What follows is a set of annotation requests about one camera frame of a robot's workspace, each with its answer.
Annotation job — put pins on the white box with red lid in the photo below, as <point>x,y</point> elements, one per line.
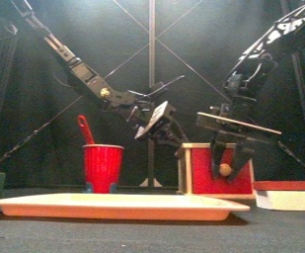
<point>288,197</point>

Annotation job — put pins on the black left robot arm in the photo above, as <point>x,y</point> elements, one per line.
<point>87,77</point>

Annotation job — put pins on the peach rectangular tray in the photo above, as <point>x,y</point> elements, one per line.
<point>116,206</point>

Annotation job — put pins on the red plastic spoon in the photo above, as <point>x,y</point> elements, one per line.
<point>85,128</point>

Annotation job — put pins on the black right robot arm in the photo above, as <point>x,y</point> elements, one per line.
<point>252,72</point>

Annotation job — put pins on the round wooden drawer knob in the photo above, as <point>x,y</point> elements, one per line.
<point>226,169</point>

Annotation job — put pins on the red plastic cup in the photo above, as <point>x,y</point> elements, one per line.
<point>103,168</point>

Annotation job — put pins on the red-fronted wooden drawer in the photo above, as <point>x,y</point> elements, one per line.
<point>203,178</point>

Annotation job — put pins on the metal frame pole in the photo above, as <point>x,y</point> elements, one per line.
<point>152,49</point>

